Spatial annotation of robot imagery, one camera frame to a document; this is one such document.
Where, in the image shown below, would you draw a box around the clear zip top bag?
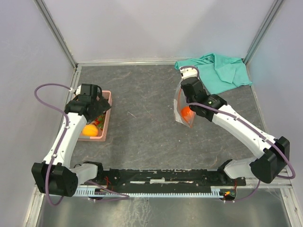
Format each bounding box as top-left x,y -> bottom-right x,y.
173,82 -> 196,128

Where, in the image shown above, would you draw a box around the small orange toy fruit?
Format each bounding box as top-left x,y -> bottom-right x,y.
82,124 -> 99,137

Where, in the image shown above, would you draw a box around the pink perforated basket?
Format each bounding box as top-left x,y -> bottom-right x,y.
77,89 -> 112,142

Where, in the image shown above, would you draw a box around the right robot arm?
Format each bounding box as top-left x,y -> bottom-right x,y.
180,77 -> 290,185

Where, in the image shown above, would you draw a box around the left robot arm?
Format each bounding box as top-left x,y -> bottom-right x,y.
31,84 -> 111,197

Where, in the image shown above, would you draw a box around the red and green toy vegetables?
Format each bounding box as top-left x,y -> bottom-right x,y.
93,113 -> 106,130

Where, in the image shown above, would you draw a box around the teal cloth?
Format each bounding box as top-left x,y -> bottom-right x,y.
175,53 -> 252,94

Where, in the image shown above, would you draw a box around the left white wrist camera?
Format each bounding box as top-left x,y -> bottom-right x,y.
69,86 -> 81,96

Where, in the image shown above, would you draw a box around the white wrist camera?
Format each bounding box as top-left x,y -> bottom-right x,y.
179,66 -> 199,80
69,86 -> 81,96

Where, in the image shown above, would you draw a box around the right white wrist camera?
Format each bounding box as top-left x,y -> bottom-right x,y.
179,66 -> 199,80

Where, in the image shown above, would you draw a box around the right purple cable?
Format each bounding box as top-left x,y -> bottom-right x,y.
179,65 -> 296,203

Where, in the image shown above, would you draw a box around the purple cable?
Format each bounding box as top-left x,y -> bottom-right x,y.
179,65 -> 296,203
35,83 -> 130,207

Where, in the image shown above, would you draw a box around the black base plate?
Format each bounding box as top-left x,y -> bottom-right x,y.
92,169 -> 246,194

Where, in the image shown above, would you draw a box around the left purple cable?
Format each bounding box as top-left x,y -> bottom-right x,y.
35,83 -> 130,207

